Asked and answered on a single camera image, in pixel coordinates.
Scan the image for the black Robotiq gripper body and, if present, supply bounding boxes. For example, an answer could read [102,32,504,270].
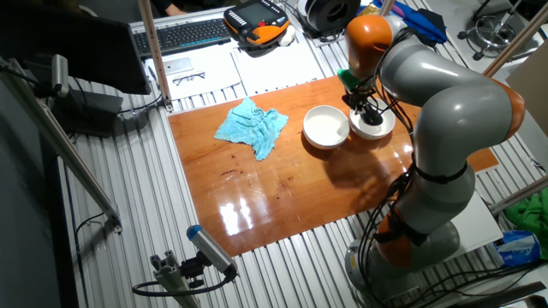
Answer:
[344,87,372,108]

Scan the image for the black ladle with red band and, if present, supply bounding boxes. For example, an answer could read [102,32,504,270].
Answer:
[357,102,384,127]

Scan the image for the white ceramic bowl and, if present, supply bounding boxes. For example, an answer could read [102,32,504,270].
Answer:
[348,98,396,141]
[302,104,351,151]

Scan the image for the blank white paper sheet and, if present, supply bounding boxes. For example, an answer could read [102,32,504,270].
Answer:
[230,40,326,96]

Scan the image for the black filament spool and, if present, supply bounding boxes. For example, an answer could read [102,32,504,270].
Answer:
[299,0,362,38]

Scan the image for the golden foil packet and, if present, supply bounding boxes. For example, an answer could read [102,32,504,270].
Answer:
[358,2,383,17]

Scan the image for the white rounded plastic object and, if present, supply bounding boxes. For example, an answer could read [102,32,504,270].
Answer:
[277,24,297,47]

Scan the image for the blue fabric bag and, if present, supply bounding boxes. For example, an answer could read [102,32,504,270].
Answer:
[372,0,449,46]

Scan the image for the turquoise terry towel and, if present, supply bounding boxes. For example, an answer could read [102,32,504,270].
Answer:
[213,97,289,162]

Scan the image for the glossy wooden board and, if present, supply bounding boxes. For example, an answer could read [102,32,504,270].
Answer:
[168,75,501,258]

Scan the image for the orange black teach pendant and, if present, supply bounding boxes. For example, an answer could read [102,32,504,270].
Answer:
[223,0,291,47]

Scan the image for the printed white paper sheet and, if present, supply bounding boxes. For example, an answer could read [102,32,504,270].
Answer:
[144,50,242,102]

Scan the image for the chrome stool base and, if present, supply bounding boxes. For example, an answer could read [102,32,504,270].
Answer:
[456,0,541,61]

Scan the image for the brown cardboard panel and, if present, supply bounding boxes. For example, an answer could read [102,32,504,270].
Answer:
[504,53,548,138]

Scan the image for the thin framed eyeglasses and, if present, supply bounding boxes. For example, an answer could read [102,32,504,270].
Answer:
[172,71,206,86]

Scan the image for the silver smartphone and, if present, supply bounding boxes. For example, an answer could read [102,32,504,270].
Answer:
[162,56,194,76]

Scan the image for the black computer keyboard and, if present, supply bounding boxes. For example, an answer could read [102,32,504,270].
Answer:
[132,17,235,59]

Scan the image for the person in dark clothing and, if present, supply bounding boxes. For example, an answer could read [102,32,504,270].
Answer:
[149,0,241,14]

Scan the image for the green cloth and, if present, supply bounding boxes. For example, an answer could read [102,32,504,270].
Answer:
[503,192,548,260]

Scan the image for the blue plastic packet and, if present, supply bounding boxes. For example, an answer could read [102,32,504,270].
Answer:
[491,229,541,269]

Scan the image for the short aluminium profile stub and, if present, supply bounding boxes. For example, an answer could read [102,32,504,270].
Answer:
[149,250,202,308]

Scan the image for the black computer box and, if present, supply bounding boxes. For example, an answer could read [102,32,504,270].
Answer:
[51,87,124,138]

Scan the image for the black computer monitor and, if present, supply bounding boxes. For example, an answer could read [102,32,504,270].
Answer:
[0,3,152,96]

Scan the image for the green gripper flange mount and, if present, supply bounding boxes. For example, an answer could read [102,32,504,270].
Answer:
[337,68,365,92]

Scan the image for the aluminium frame post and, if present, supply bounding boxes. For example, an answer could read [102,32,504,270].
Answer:
[482,3,548,78]
[137,0,174,113]

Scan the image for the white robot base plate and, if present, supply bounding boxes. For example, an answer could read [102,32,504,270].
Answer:
[444,190,504,260]

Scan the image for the silver camera with blue end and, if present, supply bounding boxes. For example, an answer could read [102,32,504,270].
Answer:
[187,224,239,279]

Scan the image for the black camera clamp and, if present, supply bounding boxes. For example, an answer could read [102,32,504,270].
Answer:
[179,252,211,290]

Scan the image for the black camera cable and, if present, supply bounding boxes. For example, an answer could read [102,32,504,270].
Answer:
[131,271,237,299]

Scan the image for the long aluminium frame strut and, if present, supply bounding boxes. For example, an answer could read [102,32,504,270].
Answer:
[0,57,123,232]

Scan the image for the silver depth camera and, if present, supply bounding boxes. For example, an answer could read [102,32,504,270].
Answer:
[51,54,69,98]

